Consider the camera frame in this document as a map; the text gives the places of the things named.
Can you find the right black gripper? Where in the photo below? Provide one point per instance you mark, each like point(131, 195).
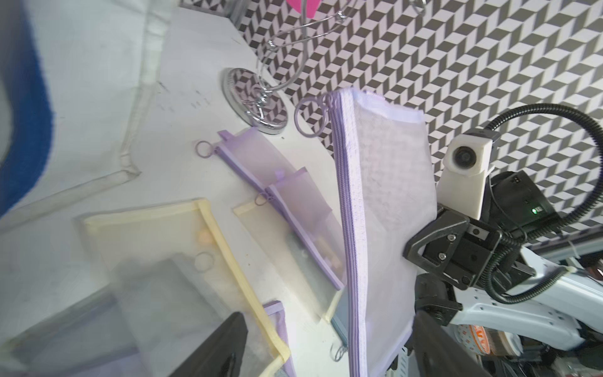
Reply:
point(456, 248)

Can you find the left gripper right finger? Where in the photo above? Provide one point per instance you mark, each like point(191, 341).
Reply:
point(437, 354)

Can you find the purple mesh pencil pouch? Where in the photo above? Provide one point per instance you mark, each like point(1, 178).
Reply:
point(387, 194)

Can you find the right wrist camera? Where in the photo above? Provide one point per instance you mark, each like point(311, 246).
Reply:
point(466, 166)

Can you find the chrome wire stand pink discs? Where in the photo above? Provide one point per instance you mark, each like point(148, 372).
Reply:
point(309, 48)

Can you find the grey mesh pouch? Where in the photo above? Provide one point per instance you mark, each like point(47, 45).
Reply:
point(70, 334)

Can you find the right purple mesh pouch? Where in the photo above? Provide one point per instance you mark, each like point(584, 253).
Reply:
point(261, 164)

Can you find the small grey blue pouch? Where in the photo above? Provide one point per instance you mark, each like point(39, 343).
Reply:
point(340, 324)

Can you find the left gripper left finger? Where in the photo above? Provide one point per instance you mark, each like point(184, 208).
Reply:
point(221, 354)

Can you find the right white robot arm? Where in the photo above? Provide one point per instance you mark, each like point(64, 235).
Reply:
point(521, 292)

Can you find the white canvas bag blue handles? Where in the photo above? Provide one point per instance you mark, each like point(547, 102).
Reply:
point(77, 78)

